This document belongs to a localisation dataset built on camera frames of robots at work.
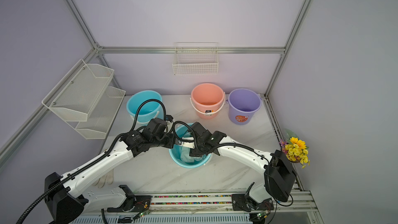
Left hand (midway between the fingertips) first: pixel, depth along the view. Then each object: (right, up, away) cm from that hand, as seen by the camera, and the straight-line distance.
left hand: (175, 140), depth 77 cm
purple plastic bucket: (+38, +19, +16) cm, 46 cm away
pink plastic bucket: (+17, +23, +24) cm, 37 cm away
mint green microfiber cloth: (+5, -9, +5) cm, 11 cm away
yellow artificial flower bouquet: (+54, -1, -12) cm, 55 cm away
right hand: (+10, -2, +5) cm, 11 cm away
